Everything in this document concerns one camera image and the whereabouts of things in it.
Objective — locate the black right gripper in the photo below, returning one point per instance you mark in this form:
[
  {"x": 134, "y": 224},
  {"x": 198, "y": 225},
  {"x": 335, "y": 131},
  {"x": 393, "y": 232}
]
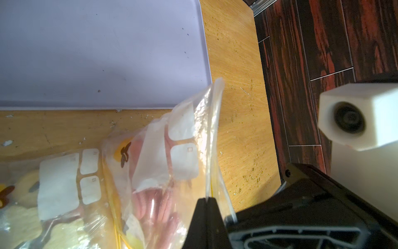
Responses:
[{"x": 312, "y": 211}]

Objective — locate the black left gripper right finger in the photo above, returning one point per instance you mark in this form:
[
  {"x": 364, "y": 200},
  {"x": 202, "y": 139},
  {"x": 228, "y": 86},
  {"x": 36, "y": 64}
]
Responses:
[{"x": 216, "y": 232}]

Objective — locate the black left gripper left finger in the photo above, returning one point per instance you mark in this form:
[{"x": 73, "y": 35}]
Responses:
[{"x": 197, "y": 233}]

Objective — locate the ziploc bag with pink cookies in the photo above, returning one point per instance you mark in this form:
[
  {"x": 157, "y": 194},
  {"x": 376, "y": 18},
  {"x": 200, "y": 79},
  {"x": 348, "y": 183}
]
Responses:
[{"x": 155, "y": 175}]

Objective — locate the ziploc bag with yellow cookies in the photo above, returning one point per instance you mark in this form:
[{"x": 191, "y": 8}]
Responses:
[{"x": 56, "y": 202}]

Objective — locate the aluminium corner profile right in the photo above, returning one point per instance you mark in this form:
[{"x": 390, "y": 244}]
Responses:
[{"x": 260, "y": 5}]

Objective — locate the lavender plastic tray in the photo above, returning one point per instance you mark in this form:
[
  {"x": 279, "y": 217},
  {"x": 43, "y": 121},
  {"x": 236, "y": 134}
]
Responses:
[{"x": 97, "y": 55}]

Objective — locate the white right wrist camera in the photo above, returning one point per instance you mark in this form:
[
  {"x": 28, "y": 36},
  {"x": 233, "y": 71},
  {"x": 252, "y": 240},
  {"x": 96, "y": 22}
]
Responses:
[{"x": 361, "y": 121}]

